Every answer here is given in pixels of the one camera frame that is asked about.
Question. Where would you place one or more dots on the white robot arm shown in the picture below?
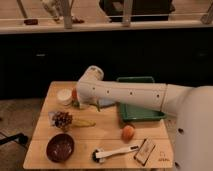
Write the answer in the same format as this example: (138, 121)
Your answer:
(192, 106)

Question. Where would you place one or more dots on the white paper cup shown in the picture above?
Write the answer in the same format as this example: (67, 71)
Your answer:
(64, 96)

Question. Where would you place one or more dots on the blue sponge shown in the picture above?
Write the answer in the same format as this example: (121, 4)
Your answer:
(106, 103)

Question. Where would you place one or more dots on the orange bowl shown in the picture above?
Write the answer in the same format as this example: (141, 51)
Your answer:
(74, 94)

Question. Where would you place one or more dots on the green plastic tray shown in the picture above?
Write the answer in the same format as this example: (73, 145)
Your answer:
(131, 113)

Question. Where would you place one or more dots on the yellow banana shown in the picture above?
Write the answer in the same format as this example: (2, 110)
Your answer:
(82, 123)

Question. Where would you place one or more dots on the orange fruit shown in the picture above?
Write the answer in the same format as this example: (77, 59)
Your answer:
(128, 132)

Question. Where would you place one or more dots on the bunch of red grapes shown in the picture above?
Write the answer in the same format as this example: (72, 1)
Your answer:
(62, 120)

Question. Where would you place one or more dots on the wooden folding table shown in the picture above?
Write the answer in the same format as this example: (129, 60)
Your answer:
(105, 134)

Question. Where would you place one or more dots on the small wooden box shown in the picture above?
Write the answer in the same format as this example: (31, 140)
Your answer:
(144, 151)

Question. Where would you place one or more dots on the dark red bowl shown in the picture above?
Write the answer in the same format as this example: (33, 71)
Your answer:
(60, 148)

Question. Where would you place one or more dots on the black stand on floor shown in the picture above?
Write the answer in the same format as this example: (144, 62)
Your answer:
(19, 138)

